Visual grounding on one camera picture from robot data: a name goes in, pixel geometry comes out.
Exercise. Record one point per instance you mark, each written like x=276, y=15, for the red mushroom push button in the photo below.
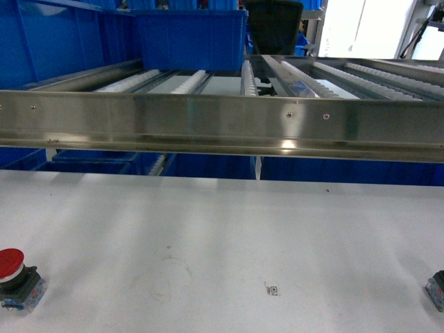
x=22, y=287

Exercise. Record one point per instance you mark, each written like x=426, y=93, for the blue bin on roller shelf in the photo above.
x=211, y=40

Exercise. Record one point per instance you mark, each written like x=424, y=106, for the stainless steel roller shelf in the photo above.
x=356, y=109

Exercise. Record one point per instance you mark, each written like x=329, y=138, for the blue bin below shelf right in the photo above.
x=351, y=171

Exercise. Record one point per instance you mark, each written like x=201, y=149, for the blue bin below shelf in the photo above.
x=351, y=171
x=83, y=161

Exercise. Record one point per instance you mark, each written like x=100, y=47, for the blue bin below shelf left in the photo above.
x=83, y=161

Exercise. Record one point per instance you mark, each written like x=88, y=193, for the black office chair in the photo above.
x=274, y=26

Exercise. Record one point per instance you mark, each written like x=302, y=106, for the large blue bin far left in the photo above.
x=47, y=39

